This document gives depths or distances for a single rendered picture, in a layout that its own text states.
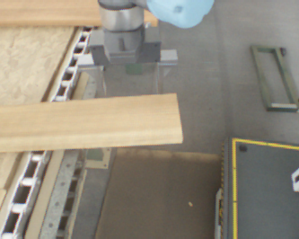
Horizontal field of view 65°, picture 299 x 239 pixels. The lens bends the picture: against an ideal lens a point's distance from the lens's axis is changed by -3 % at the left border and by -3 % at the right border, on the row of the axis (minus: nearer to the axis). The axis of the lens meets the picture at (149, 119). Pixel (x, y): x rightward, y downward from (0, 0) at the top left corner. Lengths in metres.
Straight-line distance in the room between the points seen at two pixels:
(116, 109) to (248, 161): 0.78
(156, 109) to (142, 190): 0.87
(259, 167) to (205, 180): 0.38
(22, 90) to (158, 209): 0.95
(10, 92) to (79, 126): 0.32
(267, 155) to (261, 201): 0.24
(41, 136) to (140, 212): 0.89
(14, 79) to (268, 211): 1.13
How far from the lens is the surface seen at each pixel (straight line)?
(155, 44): 0.46
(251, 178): 1.23
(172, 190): 1.47
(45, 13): 1.14
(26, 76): 0.93
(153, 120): 0.64
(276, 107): 1.92
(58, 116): 0.70
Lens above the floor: 1.40
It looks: 55 degrees down
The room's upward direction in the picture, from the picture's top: 2 degrees counter-clockwise
